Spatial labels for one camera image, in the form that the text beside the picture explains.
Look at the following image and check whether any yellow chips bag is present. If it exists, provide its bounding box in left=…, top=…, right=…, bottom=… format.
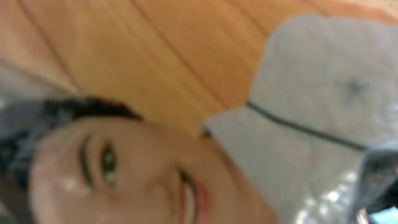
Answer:
left=0, top=0, right=398, bottom=224

